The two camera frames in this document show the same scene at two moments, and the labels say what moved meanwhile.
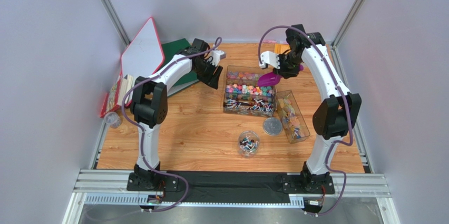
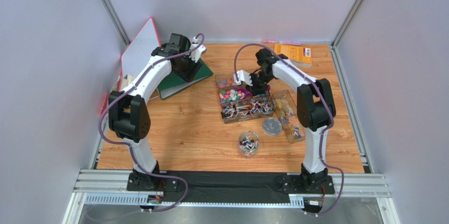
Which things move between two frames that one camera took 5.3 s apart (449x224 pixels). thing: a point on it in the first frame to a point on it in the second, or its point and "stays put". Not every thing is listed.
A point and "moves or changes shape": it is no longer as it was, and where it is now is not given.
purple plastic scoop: (271, 78) moves or changes shape
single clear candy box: (291, 117) stays put
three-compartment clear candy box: (243, 95) moves or changes shape
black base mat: (226, 187) stays put
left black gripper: (212, 80) to (189, 75)
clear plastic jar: (249, 142) stays put
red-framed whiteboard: (145, 54) stays put
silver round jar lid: (272, 126) stays put
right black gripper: (286, 70) to (255, 84)
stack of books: (114, 98) stays put
